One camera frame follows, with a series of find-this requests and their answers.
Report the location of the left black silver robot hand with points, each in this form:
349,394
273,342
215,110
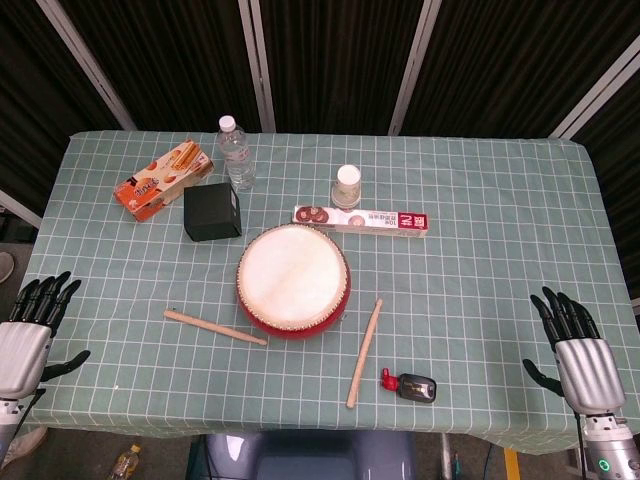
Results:
22,350

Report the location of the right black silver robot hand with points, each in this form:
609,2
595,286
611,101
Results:
587,370

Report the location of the wooden drumstick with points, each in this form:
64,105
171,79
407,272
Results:
364,352
215,327

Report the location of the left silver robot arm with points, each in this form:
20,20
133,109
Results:
9,417

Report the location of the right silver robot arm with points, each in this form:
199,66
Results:
610,450

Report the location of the green grid cutting mat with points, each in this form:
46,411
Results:
475,300

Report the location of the red drum with white skin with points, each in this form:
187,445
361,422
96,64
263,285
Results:
292,280

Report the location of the white shoe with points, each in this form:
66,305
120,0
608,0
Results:
5,266

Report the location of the yellow drink bottle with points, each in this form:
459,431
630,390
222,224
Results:
124,464

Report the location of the black ink bottle red cap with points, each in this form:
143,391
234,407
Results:
415,386

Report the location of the orange biscuit box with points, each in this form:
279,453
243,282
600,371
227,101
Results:
160,177

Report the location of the black cube box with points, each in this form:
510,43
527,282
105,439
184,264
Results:
211,214

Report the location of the long white red carton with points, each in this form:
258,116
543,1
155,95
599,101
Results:
365,220

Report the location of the clear plastic water bottle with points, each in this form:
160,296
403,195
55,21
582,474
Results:
237,155

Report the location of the blue grey robot torso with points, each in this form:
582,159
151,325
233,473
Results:
300,457

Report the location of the white paper cup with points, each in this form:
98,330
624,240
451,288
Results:
346,190

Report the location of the white partition post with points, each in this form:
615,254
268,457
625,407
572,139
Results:
595,95
412,65
87,65
257,65

